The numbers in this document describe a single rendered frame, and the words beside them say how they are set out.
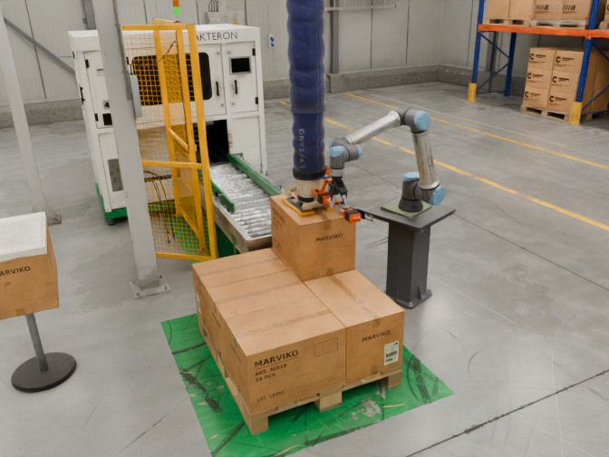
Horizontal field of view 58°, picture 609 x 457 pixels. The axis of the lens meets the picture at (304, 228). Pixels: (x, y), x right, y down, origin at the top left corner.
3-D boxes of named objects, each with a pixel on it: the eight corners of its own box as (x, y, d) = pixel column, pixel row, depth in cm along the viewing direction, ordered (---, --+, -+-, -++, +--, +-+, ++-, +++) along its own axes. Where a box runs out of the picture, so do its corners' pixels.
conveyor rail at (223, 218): (180, 179, 611) (178, 163, 604) (185, 179, 613) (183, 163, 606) (248, 263, 417) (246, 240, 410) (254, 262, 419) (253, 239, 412)
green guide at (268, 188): (227, 160, 626) (227, 152, 623) (236, 159, 630) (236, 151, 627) (281, 203, 492) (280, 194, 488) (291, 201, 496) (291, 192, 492)
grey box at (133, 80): (132, 113, 423) (126, 73, 411) (139, 112, 425) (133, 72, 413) (136, 118, 406) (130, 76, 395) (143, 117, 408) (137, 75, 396)
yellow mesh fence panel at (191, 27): (132, 266, 508) (92, 25, 425) (138, 261, 517) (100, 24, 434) (220, 274, 488) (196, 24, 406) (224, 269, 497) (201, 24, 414)
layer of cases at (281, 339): (197, 312, 404) (191, 264, 388) (318, 282, 441) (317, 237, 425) (250, 415, 303) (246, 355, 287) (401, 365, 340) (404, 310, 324)
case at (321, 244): (272, 246, 412) (269, 196, 396) (321, 237, 425) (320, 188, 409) (301, 281, 361) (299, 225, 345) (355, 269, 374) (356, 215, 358)
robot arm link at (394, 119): (401, 102, 371) (325, 139, 343) (415, 105, 362) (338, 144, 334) (402, 118, 378) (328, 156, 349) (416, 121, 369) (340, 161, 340)
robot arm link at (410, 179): (410, 189, 421) (412, 168, 413) (428, 197, 409) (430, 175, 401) (397, 194, 413) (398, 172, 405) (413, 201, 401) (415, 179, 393)
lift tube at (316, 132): (287, 173, 375) (281, 10, 333) (316, 169, 383) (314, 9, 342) (301, 182, 356) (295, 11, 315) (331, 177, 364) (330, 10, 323)
